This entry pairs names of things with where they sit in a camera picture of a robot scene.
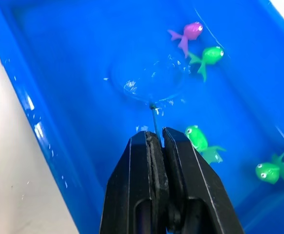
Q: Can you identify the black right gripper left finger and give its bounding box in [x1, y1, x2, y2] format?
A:
[99, 131, 170, 234]

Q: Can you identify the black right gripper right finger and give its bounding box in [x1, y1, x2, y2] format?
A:
[162, 127, 245, 234]

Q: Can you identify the small blue fishing net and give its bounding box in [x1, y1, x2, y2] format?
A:
[108, 58, 191, 147]

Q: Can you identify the green toy fish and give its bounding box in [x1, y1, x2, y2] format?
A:
[188, 46, 225, 83]
[185, 125, 227, 164]
[255, 152, 284, 186]

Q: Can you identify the blue plastic tub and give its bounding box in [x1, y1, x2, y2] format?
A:
[0, 0, 284, 234]

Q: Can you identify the pink toy fish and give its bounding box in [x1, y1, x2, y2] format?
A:
[167, 21, 204, 59]

